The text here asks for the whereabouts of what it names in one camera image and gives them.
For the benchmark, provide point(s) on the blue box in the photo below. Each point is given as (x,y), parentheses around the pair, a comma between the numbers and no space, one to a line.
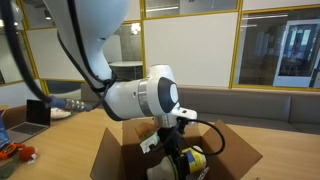
(3,133)

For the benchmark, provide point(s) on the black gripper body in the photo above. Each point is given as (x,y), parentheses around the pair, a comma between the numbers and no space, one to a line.
(168,136)

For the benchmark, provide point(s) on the dark green flat object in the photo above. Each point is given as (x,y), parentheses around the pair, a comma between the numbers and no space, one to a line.
(6,170)

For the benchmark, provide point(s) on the yellow label spray bottle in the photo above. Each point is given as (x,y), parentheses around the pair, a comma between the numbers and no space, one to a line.
(196,160)

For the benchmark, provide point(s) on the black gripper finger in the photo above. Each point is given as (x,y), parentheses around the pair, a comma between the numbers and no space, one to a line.
(181,161)

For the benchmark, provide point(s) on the brown cardboard box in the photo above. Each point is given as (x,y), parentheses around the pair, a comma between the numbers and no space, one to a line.
(233,153)

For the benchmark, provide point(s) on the round white table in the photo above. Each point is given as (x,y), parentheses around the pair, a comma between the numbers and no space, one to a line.
(126,64)

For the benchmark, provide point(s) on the grey bench sofa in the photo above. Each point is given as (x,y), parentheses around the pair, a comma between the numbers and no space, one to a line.
(250,106)

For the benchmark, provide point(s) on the brown chair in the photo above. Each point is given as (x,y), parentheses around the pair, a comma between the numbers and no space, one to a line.
(15,115)

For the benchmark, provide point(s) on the grey laptop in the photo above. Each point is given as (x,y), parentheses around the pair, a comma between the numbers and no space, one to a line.
(30,128)

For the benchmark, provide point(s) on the black ceiling spotlight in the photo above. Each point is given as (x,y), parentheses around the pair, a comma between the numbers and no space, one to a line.
(48,14)

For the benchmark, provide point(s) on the red orange plush ball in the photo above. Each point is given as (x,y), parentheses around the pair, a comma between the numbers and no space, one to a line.
(26,153)

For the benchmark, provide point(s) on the orange black hand tool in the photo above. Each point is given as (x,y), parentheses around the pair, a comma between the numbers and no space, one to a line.
(10,150)

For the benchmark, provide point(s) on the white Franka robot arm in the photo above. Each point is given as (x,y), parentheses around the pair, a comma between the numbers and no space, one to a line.
(126,100)

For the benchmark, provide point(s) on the white framed glass door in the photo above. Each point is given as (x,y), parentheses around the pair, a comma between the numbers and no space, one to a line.
(296,50)

